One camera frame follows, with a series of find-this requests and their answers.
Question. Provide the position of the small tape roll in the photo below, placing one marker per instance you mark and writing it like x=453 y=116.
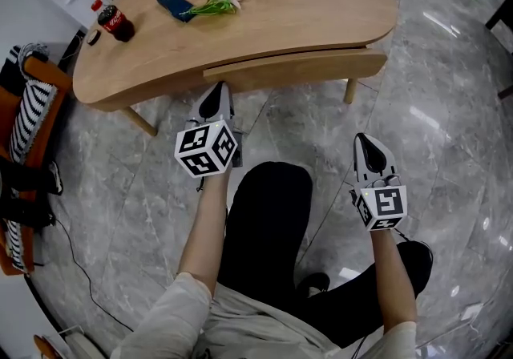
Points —
x=93 y=37

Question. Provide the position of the person's white shirt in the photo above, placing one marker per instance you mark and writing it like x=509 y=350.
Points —
x=188 y=317

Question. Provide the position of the orange armchair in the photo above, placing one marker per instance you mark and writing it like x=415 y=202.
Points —
x=44 y=73

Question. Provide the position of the cola bottle with red cap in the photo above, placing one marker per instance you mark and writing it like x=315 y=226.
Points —
x=116 y=22

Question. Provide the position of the wooden kidney-shaped table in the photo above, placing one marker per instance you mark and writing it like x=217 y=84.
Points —
x=300 y=9

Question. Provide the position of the black shoe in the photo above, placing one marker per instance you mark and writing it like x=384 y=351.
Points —
x=314 y=283

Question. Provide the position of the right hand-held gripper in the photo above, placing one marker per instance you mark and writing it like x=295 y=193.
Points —
x=384 y=205

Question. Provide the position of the striped knitted scarf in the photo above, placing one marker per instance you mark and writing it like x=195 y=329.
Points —
x=18 y=55

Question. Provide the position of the person's black trousers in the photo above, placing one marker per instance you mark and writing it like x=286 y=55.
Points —
x=272 y=229

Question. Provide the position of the wooden drawer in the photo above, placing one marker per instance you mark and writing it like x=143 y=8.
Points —
x=300 y=69

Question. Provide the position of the dark blue phone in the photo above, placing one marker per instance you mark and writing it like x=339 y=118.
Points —
x=174 y=5

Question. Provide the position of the person's left forearm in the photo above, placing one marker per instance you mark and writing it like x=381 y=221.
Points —
x=204 y=237

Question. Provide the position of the dark wooden desk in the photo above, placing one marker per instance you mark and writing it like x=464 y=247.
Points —
x=499 y=14

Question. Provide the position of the person's right forearm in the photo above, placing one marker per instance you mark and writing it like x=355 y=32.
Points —
x=394 y=281

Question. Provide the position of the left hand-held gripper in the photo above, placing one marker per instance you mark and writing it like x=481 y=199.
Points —
x=204 y=149

